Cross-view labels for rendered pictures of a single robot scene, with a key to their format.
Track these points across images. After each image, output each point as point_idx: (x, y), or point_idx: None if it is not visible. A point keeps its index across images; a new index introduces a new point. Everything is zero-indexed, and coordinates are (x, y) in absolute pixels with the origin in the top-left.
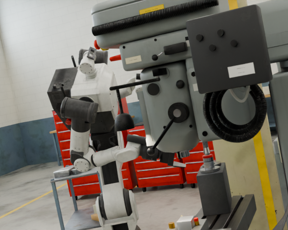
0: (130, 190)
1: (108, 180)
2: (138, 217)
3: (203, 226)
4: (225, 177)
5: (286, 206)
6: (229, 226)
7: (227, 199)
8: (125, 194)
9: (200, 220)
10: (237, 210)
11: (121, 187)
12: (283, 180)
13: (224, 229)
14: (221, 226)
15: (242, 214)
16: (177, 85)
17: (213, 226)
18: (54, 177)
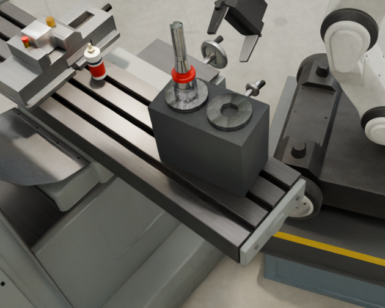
0: (346, 24)
1: None
2: (341, 71)
3: (19, 51)
4: (175, 130)
5: (11, 181)
6: (100, 133)
7: (156, 144)
8: (331, 15)
9: (39, 53)
10: (160, 175)
11: (340, 0)
12: None
13: (22, 85)
14: (113, 126)
15: (132, 169)
16: None
17: (153, 132)
18: None
